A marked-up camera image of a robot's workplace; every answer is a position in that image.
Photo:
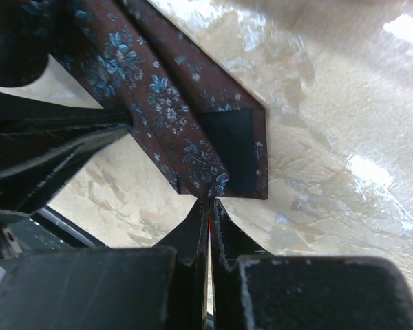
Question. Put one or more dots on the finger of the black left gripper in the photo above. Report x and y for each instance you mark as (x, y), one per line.
(38, 158)
(15, 110)

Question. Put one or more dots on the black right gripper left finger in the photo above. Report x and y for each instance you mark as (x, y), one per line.
(158, 287)

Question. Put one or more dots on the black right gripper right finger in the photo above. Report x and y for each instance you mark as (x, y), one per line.
(254, 289)

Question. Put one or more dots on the maroon blue-flowered tie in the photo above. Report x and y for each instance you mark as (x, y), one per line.
(200, 127)

